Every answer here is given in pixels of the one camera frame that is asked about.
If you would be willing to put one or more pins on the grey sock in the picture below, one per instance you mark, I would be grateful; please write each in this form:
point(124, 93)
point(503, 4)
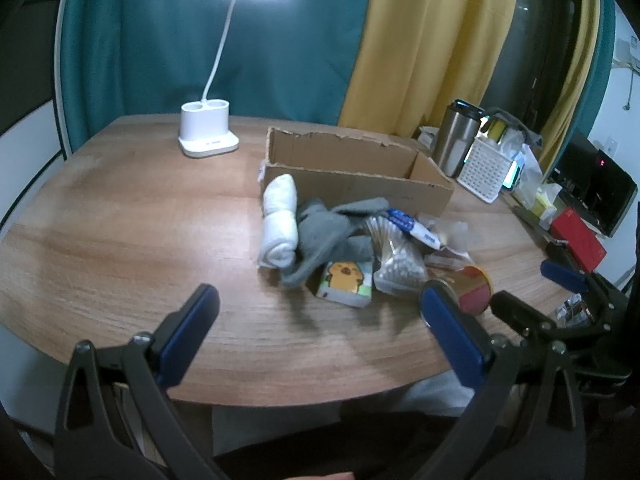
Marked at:
point(325, 232)

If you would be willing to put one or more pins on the clear snack bag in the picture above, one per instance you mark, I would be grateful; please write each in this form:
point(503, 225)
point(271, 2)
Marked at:
point(454, 235)

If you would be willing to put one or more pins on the rolled white towel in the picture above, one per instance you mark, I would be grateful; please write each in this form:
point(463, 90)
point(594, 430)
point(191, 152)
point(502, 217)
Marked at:
point(280, 220)

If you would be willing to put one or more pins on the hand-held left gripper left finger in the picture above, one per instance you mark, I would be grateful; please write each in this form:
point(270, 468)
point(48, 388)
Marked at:
point(186, 330)

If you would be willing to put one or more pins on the teal curtain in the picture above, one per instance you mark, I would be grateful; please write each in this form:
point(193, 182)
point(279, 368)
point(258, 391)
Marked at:
point(200, 35)

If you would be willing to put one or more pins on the cardboard box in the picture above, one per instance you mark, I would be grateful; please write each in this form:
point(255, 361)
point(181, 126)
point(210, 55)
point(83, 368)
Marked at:
point(350, 190)

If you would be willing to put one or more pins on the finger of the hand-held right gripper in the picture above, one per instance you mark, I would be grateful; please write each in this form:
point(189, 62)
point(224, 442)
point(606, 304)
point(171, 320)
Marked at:
point(520, 317)
point(565, 275)

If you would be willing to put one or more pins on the red box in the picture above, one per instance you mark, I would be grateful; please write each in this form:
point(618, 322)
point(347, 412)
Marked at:
point(577, 240)

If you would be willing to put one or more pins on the white perforated basket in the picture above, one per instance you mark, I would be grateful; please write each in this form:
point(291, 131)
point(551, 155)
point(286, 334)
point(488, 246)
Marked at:
point(482, 170)

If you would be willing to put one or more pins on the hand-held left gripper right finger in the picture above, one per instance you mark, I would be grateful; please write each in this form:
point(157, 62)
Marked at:
point(452, 332)

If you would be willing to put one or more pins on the clear plastic bag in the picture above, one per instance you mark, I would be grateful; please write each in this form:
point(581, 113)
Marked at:
point(530, 170)

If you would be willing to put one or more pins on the yellow curtain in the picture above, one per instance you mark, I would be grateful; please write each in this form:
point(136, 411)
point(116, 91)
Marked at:
point(430, 45)

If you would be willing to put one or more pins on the blue tissue pack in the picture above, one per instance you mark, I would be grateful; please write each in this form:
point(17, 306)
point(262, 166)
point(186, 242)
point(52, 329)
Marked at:
point(411, 223)

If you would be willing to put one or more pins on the white desk lamp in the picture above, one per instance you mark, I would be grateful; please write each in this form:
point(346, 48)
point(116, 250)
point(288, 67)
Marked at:
point(205, 127)

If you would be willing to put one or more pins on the bag of cotton swabs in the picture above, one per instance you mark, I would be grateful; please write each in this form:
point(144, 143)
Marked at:
point(400, 265)

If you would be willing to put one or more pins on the cartoon print tissue pack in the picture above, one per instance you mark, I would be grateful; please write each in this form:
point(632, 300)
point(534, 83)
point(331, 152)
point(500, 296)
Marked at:
point(345, 280)

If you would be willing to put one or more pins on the yellow tissue box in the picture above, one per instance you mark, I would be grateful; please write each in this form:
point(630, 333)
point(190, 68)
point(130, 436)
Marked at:
point(542, 205)

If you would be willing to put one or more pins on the black electronic device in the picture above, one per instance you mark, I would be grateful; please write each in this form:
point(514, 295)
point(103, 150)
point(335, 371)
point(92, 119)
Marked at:
point(600, 185)

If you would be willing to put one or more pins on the small white box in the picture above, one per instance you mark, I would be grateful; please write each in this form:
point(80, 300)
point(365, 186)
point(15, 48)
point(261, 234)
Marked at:
point(427, 140)

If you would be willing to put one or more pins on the red and gold can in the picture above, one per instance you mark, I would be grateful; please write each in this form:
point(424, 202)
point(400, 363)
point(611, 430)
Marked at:
point(472, 291)

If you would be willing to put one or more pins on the stainless steel tumbler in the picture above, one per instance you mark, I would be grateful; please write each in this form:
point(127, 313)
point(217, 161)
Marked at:
point(452, 140)

